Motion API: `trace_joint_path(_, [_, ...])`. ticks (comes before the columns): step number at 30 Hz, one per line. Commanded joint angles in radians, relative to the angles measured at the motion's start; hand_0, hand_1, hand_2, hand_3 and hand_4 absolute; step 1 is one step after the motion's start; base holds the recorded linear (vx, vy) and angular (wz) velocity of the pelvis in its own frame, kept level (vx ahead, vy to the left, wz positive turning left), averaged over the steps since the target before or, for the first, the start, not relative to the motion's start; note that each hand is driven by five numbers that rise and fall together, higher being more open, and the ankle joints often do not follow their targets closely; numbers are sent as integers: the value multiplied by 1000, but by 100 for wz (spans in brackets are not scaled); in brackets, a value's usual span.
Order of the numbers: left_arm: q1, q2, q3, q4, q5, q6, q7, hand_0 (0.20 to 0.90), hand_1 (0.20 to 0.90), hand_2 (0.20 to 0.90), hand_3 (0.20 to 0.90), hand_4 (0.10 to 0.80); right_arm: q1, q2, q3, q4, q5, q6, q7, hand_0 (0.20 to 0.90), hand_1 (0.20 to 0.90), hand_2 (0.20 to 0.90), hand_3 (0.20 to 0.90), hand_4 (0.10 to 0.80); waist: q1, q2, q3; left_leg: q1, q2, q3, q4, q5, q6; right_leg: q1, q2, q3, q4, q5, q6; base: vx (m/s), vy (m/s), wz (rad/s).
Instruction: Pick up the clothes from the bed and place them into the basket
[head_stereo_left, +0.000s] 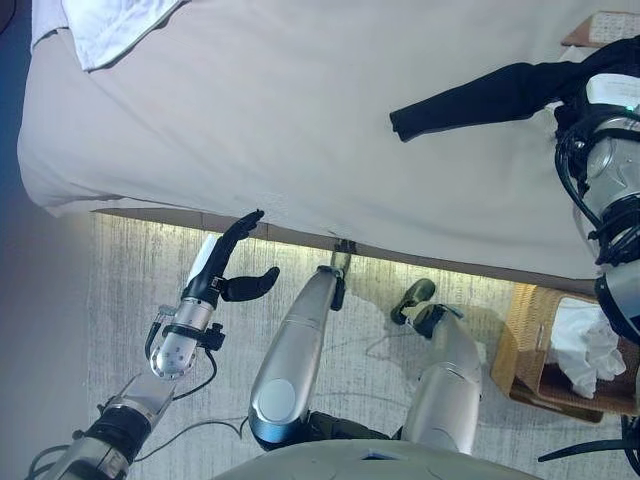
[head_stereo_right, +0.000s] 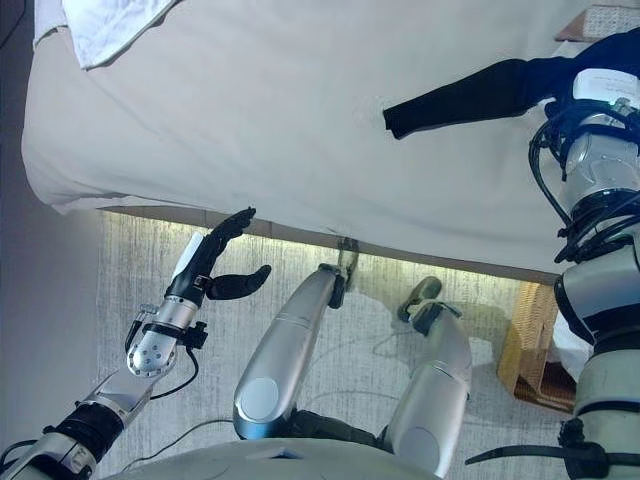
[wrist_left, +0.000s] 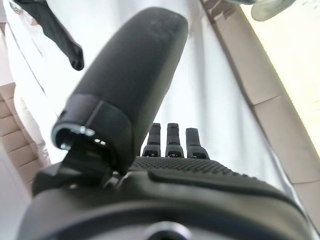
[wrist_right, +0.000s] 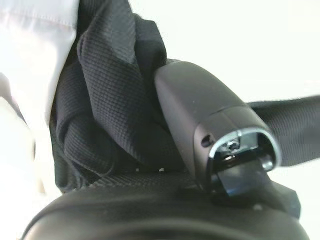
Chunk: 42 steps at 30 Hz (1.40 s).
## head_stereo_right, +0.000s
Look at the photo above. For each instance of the pale white garment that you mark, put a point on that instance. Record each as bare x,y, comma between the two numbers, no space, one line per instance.
567,350

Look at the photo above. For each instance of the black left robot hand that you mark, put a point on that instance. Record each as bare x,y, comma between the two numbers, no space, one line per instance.
192,265

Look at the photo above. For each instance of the pink patterned cloth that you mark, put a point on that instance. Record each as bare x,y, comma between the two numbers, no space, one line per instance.
605,22

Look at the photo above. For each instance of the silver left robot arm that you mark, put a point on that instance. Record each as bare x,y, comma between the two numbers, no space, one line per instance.
150,355

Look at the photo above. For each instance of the white duvet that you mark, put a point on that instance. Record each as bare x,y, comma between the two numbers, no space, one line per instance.
110,35

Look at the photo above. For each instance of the green robot foot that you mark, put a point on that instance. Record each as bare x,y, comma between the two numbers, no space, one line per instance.
422,290
347,260

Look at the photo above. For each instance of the silver robot leg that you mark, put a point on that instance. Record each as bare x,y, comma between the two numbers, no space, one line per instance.
435,390
280,350

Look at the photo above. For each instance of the green left robot foot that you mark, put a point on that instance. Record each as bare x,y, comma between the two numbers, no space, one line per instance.
347,260

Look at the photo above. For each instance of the black garment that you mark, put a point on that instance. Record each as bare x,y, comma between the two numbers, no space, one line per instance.
450,107

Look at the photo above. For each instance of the bed with grey bedspread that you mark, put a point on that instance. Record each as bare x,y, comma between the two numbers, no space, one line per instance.
250,125

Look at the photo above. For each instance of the grey textured area rug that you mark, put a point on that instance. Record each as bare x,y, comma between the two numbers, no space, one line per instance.
350,350

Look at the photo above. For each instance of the green right robot foot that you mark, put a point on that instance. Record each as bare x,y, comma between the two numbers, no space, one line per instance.
422,290

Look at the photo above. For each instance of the small white chest label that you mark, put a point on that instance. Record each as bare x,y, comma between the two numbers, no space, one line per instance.
276,453

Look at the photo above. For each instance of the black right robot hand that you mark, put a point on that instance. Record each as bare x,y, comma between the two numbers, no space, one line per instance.
605,85

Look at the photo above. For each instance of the brown wicker basket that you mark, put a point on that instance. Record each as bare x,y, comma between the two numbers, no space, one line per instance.
525,340

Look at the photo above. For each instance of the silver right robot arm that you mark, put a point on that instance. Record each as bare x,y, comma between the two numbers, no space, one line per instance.
595,160

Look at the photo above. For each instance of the silver left robot leg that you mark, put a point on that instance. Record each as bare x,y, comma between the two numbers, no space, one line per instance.
280,350

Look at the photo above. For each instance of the silver right robot leg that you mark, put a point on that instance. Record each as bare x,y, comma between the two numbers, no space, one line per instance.
435,390

